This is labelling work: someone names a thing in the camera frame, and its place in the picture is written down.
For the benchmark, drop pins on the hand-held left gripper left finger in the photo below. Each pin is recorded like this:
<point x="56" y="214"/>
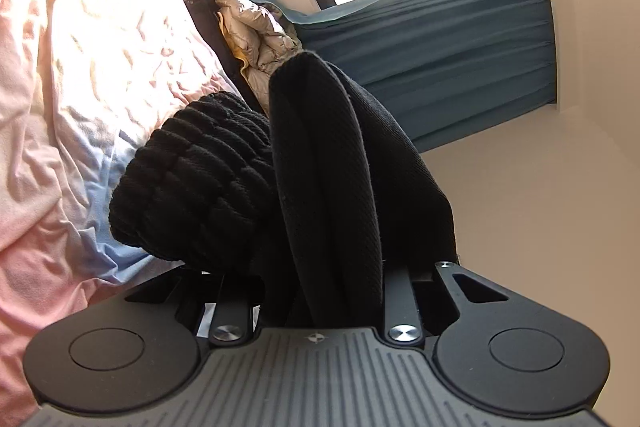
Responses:
<point x="232" y="302"/>

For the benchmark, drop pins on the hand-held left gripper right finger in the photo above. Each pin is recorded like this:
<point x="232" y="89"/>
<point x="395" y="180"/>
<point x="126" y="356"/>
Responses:
<point x="400" y="297"/>

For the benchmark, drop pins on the pastel bed sheet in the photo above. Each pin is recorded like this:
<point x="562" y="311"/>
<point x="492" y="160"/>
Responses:
<point x="85" y="82"/>

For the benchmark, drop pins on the beige puffer jacket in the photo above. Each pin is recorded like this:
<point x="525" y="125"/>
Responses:
<point x="255" y="37"/>

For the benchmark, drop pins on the black sweatshirt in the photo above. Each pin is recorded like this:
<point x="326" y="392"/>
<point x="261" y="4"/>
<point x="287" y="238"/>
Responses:
<point x="320" y="187"/>

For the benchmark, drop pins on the wide teal curtain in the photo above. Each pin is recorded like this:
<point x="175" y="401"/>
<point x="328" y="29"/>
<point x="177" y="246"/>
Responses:
<point x="450" y="47"/>

